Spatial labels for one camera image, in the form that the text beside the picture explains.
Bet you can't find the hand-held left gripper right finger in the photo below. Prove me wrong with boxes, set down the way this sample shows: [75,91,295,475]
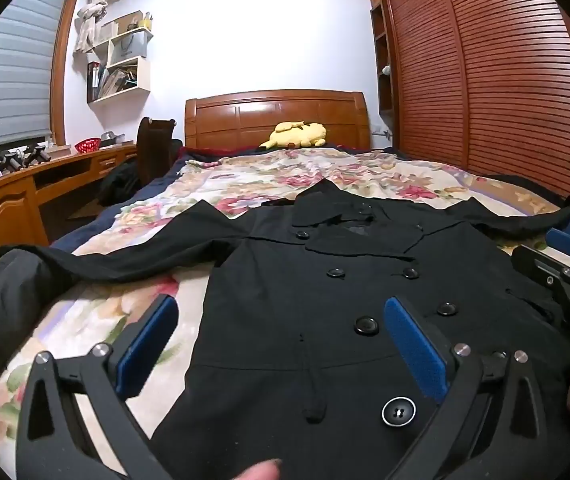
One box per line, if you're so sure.
[384,296,566,480]

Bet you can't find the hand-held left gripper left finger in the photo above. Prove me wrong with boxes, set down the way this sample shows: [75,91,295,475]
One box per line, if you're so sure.
[15,294,180,480]

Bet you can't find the black buttoned coat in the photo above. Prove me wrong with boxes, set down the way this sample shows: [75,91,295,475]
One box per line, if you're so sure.
[0,178,570,480]

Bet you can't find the black clothes pile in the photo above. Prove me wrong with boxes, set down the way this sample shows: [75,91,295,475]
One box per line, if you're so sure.
[97,157,140,206]

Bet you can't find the person's left hand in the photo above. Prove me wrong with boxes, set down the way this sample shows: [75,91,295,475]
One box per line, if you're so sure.
[237,458,283,480]

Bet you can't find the navy blue bed sheet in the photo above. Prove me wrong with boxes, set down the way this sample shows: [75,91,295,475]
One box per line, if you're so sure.
[52,152,186,256]

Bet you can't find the wooden louvred wardrobe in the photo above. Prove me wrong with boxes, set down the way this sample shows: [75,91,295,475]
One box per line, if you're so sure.
[365,0,570,211]

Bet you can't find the floral blanket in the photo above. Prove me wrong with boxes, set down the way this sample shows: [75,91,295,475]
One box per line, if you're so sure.
[0,149,566,480]

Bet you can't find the dark wooden chair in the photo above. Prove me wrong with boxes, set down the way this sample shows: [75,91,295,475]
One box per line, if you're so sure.
[136,116,182,186]

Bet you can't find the wooden desk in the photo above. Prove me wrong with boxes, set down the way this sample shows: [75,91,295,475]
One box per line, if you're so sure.
[0,142,140,268]

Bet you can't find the yellow plush toy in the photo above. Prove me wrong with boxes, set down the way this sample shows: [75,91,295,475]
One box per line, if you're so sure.
[259,121,328,150]

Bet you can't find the wooden bed headboard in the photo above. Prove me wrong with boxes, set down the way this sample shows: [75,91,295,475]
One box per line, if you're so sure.
[185,90,370,151]

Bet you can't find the stack of books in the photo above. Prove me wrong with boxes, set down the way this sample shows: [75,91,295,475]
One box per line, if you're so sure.
[100,67,138,98]

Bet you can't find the black binder folders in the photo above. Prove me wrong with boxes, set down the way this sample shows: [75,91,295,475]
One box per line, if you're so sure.
[87,61,108,102]

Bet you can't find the grey paper bag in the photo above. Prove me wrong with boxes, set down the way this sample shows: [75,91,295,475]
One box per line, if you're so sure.
[117,32,148,58]

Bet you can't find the grey window blind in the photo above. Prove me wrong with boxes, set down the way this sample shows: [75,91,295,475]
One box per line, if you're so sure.
[0,0,73,148]

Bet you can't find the tied beige curtain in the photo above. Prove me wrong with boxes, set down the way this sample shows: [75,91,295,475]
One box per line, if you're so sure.
[73,0,120,55]

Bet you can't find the white wall shelf unit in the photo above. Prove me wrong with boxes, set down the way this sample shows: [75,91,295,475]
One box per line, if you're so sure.
[86,10,154,105]

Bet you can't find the wooden window frame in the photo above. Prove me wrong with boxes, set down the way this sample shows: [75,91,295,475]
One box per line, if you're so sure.
[47,0,83,146]

